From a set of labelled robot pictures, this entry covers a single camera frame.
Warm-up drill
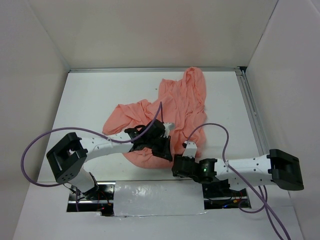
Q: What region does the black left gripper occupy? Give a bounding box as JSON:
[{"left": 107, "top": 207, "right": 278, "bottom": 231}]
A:
[{"left": 146, "top": 134, "right": 172, "bottom": 161}]

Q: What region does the pink zip jacket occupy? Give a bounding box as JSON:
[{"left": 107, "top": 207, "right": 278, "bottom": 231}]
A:
[{"left": 102, "top": 67, "right": 207, "bottom": 158}]

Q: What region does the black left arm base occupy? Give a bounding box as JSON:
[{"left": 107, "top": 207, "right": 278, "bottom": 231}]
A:
[{"left": 66, "top": 181, "right": 116, "bottom": 217}]

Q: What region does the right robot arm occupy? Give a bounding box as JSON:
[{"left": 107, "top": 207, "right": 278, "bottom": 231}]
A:
[{"left": 171, "top": 149, "right": 304, "bottom": 196}]

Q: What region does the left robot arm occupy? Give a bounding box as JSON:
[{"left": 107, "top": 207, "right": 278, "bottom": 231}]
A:
[{"left": 46, "top": 120, "right": 175, "bottom": 200}]

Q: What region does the glossy white tape sheet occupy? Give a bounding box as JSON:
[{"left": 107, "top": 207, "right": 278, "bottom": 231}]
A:
[{"left": 113, "top": 180, "right": 205, "bottom": 217}]

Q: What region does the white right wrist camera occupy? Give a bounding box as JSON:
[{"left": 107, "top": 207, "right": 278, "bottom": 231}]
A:
[{"left": 182, "top": 141, "right": 198, "bottom": 159}]

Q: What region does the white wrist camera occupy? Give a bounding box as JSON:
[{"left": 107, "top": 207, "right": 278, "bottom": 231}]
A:
[
  {"left": 182, "top": 141, "right": 198, "bottom": 159},
  {"left": 163, "top": 122, "right": 175, "bottom": 138}
]

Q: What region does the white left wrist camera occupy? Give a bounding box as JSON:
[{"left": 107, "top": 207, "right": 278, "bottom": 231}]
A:
[{"left": 163, "top": 122, "right": 175, "bottom": 138}]

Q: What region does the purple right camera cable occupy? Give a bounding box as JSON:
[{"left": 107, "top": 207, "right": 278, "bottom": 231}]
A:
[{"left": 186, "top": 122, "right": 292, "bottom": 240}]

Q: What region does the purple camera cable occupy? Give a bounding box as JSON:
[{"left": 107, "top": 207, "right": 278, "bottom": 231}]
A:
[
  {"left": 20, "top": 101, "right": 165, "bottom": 213},
  {"left": 186, "top": 122, "right": 292, "bottom": 240}
]

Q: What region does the aluminium frame rail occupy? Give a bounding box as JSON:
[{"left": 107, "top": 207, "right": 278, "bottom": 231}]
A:
[{"left": 61, "top": 67, "right": 265, "bottom": 159}]

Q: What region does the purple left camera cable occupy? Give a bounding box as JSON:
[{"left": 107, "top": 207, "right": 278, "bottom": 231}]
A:
[{"left": 20, "top": 101, "right": 165, "bottom": 213}]

